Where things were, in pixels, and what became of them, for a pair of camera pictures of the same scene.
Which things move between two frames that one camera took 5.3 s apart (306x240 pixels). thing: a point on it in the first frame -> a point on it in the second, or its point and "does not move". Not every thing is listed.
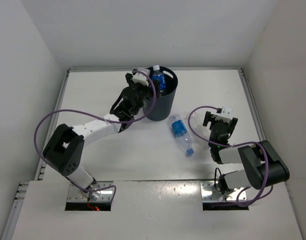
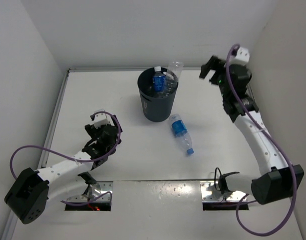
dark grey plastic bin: x=160 y=108 does not move
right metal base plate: x=209 y=193 does not move
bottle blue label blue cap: x=180 y=131 does not move
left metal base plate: x=104 y=195 does not move
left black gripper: x=129 y=79 -> x=92 y=130
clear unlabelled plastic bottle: x=194 y=120 -> x=173 y=75
